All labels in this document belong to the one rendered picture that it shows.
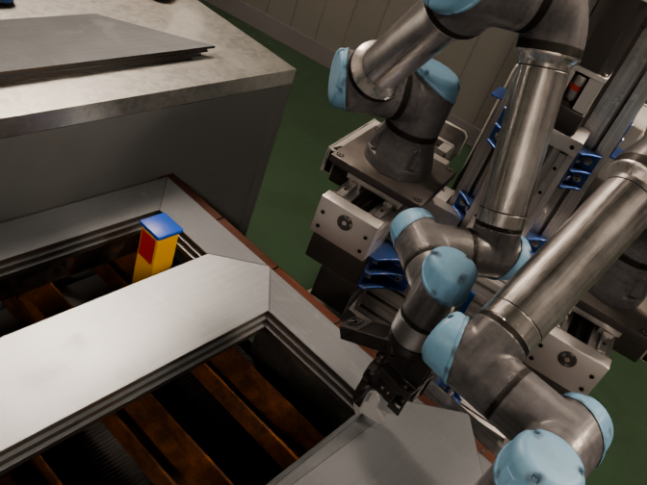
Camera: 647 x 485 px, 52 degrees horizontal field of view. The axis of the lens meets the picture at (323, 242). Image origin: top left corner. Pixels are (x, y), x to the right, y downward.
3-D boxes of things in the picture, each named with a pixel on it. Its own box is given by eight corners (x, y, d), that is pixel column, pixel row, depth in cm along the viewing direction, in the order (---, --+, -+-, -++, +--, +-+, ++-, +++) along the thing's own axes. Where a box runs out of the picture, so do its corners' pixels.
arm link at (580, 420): (549, 354, 77) (504, 394, 69) (634, 423, 72) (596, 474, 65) (516, 396, 81) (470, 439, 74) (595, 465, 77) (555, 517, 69)
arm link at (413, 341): (390, 310, 97) (420, 291, 103) (379, 331, 100) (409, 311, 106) (430, 344, 94) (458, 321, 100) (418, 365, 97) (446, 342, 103)
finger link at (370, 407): (369, 444, 110) (389, 409, 104) (343, 419, 112) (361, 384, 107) (379, 434, 112) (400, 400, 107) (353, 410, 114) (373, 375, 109)
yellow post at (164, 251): (143, 311, 139) (158, 242, 128) (129, 296, 141) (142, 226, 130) (163, 302, 142) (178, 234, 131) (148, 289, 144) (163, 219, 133)
